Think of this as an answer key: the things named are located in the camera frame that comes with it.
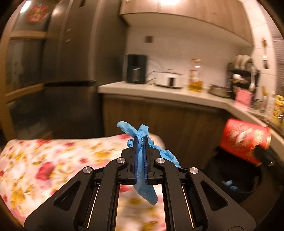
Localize blue glove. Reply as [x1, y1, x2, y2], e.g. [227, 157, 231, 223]
[116, 121, 181, 205]

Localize red paper cup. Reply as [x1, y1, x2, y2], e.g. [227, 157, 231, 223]
[220, 118, 272, 166]

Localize black trash bin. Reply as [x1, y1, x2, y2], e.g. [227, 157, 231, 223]
[203, 146, 270, 204]

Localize wooden lower cabinet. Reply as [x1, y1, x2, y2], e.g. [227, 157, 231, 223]
[103, 94, 232, 169]

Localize wooden cabinet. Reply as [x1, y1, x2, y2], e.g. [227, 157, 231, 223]
[120, 1, 253, 48]
[103, 94, 232, 169]

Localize white rice cooker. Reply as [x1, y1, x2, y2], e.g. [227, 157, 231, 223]
[155, 69, 183, 90]

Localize floral tablecloth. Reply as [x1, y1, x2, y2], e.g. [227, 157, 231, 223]
[1, 134, 166, 230]

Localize cooking oil bottle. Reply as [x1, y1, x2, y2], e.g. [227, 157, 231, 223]
[189, 58, 203, 92]

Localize stainless steel bowl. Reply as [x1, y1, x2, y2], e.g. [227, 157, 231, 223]
[208, 85, 230, 98]

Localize black air fryer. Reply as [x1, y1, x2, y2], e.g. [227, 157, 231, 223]
[126, 54, 147, 84]

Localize pink utensil holder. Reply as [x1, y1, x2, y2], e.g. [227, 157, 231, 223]
[234, 88, 253, 111]

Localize beer can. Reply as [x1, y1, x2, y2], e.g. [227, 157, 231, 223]
[260, 92, 267, 113]

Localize black dish rack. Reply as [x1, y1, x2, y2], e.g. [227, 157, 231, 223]
[225, 55, 260, 100]

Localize yellow detergent bottle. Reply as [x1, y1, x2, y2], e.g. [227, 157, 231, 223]
[272, 95, 283, 126]

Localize white dish soap bottle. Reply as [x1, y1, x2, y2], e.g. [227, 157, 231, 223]
[266, 91, 275, 119]

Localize grey refrigerator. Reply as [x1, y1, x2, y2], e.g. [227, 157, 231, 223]
[42, 1, 127, 139]

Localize wooden framed glass door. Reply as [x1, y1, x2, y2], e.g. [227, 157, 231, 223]
[1, 1, 57, 141]

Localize hanging spatula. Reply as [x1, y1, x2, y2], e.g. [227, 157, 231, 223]
[261, 38, 269, 69]

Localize wooden upper cabinet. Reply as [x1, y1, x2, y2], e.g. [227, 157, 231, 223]
[120, 1, 253, 48]

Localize window blinds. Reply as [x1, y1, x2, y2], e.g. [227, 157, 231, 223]
[273, 33, 284, 96]

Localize wall socket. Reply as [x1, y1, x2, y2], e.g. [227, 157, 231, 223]
[145, 36, 153, 43]

